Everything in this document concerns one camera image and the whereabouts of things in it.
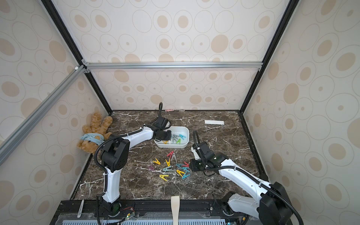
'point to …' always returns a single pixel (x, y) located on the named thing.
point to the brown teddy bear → (93, 136)
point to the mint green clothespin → (168, 168)
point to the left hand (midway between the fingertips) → (174, 135)
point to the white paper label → (214, 122)
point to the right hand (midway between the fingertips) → (194, 165)
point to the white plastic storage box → (180, 138)
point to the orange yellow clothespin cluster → (179, 172)
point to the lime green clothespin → (179, 141)
